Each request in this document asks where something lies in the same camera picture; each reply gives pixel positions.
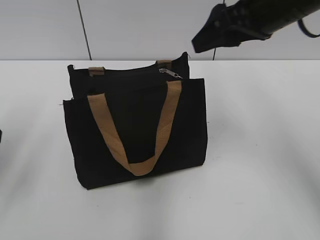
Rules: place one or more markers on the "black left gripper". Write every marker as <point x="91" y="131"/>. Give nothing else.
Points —
<point x="227" y="27"/>

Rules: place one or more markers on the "silver zipper pull with ring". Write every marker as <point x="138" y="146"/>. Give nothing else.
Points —
<point x="169" y="72"/>

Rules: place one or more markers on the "black tote bag tan handles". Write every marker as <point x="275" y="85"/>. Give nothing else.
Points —
<point x="130" y="124"/>

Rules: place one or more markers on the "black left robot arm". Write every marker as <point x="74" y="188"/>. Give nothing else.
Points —
<point x="273" y="15"/>

